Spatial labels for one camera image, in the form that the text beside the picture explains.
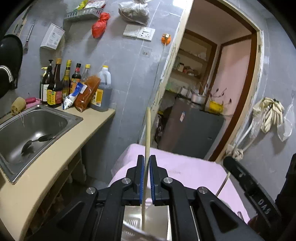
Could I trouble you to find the wooden chopstick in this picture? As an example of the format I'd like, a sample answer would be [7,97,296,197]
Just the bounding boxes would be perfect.
[142,107,151,231]

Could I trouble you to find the pink floral tablecloth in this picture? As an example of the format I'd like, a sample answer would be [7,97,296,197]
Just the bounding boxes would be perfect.
[109,144,250,222]

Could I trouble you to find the grey cabinet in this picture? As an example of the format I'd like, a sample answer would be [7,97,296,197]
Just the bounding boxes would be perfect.
[158,98,225,159]

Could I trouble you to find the clear plastic bag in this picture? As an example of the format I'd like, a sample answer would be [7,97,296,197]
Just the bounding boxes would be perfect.
[277,103,295,142]

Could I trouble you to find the large oil jug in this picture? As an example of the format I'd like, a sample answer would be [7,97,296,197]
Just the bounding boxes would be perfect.
[90,65,112,112]

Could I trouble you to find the cream rubber gloves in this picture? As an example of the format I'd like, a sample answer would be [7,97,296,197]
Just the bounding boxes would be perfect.
[252,97,285,133]

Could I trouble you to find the black spoon in sink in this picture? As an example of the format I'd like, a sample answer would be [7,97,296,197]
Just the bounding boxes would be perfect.
[21,134,55,154]

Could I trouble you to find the metal pot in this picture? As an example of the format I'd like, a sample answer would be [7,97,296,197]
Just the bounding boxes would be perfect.
[191,94,206,105]

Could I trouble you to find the white blue packet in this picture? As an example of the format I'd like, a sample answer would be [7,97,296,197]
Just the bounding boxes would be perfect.
[62,83,87,110]

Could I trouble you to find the stainless steel sink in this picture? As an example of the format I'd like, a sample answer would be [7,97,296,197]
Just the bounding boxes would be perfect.
[1,105,83,184]

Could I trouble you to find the clear yellow cap bottle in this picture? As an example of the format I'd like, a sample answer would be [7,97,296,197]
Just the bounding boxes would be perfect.
[80,64,91,83]

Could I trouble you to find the yellow cap sauce bottle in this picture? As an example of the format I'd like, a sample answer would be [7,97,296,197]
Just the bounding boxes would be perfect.
[62,60,72,100]

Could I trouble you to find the dark soy sauce bottle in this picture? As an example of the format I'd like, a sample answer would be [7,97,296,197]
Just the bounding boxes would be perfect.
[47,58,63,108]

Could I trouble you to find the red cap sauce bottle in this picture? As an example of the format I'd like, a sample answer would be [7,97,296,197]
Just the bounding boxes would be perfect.
[69,63,81,93]

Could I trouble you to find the pink soap dish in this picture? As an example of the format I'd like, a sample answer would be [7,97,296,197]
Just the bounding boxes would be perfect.
[25,97,41,109]

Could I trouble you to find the dark pump bottle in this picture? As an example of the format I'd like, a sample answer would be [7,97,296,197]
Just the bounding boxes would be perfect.
[40,59,53,104]

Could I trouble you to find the loofah sponge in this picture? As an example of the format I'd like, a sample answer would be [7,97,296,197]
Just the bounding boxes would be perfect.
[11,97,26,115]

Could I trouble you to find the orange tape measure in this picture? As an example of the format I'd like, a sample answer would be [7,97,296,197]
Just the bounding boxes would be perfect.
[161,33,171,45]

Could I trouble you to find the red plastic bag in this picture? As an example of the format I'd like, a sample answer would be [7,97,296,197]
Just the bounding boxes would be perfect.
[91,12,110,39]

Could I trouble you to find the clear bag of goods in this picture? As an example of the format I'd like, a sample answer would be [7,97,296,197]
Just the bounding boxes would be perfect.
[118,1,149,26]

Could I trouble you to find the black frying pan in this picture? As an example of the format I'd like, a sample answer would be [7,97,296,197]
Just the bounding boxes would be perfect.
[1,34,23,98]

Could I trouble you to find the white hose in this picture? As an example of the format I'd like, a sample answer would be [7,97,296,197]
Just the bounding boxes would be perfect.
[227,117,260,160]

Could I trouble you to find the white wall socket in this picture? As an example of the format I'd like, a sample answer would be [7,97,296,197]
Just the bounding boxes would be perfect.
[123,24,155,41]

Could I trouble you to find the white wall box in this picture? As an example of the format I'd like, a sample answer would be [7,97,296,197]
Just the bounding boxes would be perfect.
[40,23,65,50]

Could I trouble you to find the grey wall rack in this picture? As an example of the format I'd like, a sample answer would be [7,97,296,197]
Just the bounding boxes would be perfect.
[64,8,103,22]

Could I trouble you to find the brown door frame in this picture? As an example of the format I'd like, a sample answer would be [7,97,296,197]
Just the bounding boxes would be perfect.
[180,0,265,163]

